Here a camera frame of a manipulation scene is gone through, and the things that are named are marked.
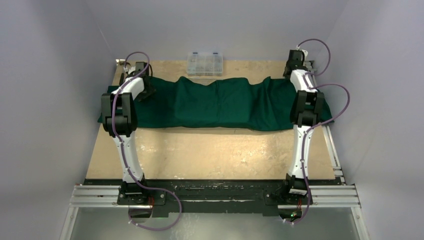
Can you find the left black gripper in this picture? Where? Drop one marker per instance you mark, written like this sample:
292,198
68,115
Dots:
149,92

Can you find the dark green surgical drape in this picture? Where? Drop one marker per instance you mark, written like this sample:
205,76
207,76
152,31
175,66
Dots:
228,103

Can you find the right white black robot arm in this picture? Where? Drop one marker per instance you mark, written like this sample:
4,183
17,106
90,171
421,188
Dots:
305,113

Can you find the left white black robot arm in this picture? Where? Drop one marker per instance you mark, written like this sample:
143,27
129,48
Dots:
119,120

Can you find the clear plastic compartment box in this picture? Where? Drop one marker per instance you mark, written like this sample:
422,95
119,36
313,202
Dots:
204,64

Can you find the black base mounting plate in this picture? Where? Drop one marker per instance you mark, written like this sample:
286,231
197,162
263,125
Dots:
269,197

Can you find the right side aluminium rail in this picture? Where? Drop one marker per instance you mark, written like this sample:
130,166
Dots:
323,161

